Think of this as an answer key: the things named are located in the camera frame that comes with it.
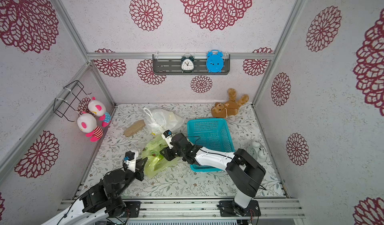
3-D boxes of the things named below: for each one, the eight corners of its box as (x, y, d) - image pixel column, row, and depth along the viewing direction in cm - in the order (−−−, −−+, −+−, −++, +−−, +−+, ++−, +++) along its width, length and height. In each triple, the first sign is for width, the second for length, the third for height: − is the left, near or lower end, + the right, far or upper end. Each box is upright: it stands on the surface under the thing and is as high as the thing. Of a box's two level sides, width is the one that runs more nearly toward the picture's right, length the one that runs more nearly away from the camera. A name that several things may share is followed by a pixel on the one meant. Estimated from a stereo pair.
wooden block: (124, 134, 105) (122, 131, 102) (141, 120, 113) (140, 117, 110) (129, 138, 103) (127, 136, 100) (146, 124, 110) (145, 121, 108)
